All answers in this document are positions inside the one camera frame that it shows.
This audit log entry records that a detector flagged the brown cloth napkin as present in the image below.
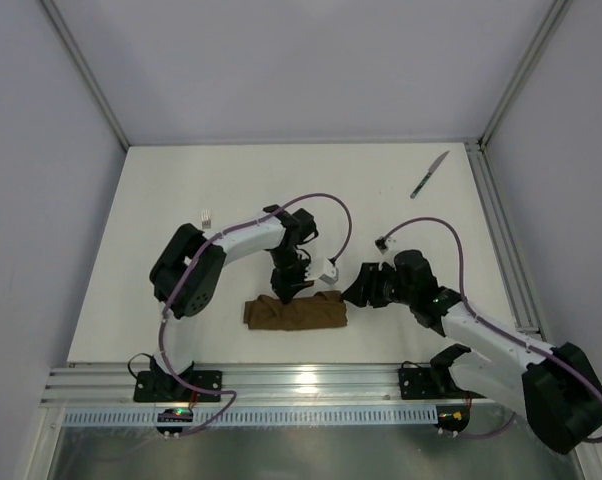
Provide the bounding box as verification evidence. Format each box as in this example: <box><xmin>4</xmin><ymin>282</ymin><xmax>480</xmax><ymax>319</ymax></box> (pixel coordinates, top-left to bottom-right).
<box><xmin>243</xmin><ymin>291</ymin><xmax>348</xmax><ymax>331</ymax></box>

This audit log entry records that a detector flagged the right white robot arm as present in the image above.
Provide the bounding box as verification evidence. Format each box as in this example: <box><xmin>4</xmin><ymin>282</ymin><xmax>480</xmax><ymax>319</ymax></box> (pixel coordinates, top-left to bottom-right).
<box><xmin>342</xmin><ymin>250</ymin><xmax>602</xmax><ymax>454</ymax></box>

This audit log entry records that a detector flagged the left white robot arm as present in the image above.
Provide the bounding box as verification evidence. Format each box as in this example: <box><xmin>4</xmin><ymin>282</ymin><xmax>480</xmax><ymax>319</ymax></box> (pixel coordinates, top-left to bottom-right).
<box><xmin>145</xmin><ymin>205</ymin><xmax>318</xmax><ymax>402</ymax></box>

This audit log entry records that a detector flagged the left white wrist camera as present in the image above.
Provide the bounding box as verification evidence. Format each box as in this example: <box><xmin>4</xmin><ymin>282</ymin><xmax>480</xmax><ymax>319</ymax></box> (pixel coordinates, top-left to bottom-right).
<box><xmin>305</xmin><ymin>257</ymin><xmax>339</xmax><ymax>285</ymax></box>

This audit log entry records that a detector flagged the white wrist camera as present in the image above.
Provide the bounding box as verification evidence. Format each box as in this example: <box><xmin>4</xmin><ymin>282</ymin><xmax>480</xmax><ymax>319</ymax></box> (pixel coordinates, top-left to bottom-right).
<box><xmin>305</xmin><ymin>257</ymin><xmax>339</xmax><ymax>285</ymax></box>
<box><xmin>374</xmin><ymin>236</ymin><xmax>399</xmax><ymax>256</ymax></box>

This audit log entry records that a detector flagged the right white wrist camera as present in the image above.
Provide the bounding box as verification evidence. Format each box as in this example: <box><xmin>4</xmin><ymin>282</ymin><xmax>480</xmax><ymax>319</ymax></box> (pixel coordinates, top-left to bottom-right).
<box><xmin>374</xmin><ymin>236</ymin><xmax>399</xmax><ymax>256</ymax></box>

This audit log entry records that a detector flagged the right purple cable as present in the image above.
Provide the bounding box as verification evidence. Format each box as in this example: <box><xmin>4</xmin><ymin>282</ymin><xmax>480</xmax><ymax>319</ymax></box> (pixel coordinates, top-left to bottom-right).
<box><xmin>375</xmin><ymin>215</ymin><xmax>602</xmax><ymax>444</ymax></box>

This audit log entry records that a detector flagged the fork with green handle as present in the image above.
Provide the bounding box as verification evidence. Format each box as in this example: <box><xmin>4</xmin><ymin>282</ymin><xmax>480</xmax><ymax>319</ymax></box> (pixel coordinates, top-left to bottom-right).
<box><xmin>201</xmin><ymin>209</ymin><xmax>212</xmax><ymax>229</ymax></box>

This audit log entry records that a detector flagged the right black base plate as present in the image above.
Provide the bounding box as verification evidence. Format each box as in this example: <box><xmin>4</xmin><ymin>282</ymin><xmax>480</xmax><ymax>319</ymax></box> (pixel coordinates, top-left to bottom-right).
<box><xmin>397</xmin><ymin>361</ymin><xmax>483</xmax><ymax>400</ymax></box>

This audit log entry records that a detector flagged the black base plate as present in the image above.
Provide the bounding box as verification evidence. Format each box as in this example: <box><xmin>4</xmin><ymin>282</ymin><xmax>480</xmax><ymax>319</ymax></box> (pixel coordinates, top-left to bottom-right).
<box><xmin>133</xmin><ymin>369</ymin><xmax>223</xmax><ymax>403</ymax></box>
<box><xmin>397</xmin><ymin>361</ymin><xmax>483</xmax><ymax>400</ymax></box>

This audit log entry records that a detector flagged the knife with green handle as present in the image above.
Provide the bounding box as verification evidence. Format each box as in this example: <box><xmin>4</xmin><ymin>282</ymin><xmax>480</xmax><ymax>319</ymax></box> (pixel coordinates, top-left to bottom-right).
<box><xmin>410</xmin><ymin>151</ymin><xmax>450</xmax><ymax>200</ymax></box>

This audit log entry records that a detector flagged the right side aluminium rail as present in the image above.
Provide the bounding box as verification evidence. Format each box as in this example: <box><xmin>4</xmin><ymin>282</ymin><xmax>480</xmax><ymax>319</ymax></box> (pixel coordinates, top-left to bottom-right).
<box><xmin>465</xmin><ymin>141</ymin><xmax>543</xmax><ymax>337</ymax></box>

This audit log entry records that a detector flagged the slotted cable duct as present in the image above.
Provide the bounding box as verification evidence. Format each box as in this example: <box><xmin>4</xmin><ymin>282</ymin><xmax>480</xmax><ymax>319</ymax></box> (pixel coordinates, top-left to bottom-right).
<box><xmin>62</xmin><ymin>404</ymin><xmax>439</xmax><ymax>428</ymax></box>

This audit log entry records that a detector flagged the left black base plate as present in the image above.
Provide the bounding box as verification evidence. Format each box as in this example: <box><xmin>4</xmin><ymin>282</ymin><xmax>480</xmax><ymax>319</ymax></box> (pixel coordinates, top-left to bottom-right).
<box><xmin>133</xmin><ymin>369</ymin><xmax>223</xmax><ymax>403</ymax></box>

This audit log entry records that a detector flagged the aluminium mounting rail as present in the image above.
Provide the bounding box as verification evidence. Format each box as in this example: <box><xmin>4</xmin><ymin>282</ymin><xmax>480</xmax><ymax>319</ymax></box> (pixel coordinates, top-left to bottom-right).
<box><xmin>39</xmin><ymin>363</ymin><xmax>587</xmax><ymax>409</ymax></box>

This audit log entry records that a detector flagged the right aluminium frame post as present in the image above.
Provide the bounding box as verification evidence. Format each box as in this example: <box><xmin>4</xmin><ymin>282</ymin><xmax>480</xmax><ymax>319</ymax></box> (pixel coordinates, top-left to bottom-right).
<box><xmin>478</xmin><ymin>0</ymin><xmax>573</xmax><ymax>150</ymax></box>

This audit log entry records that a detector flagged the aluminium frame post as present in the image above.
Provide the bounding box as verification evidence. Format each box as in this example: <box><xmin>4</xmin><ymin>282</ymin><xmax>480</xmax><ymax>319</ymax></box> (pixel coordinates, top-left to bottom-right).
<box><xmin>36</xmin><ymin>0</ymin><xmax>131</xmax><ymax>152</ymax></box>
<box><xmin>478</xmin><ymin>0</ymin><xmax>573</xmax><ymax>150</ymax></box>

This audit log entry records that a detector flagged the left aluminium frame post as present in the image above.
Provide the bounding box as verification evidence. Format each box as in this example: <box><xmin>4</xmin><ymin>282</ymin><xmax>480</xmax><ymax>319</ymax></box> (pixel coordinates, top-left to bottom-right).
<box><xmin>36</xmin><ymin>0</ymin><xmax>131</xmax><ymax>152</ymax></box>

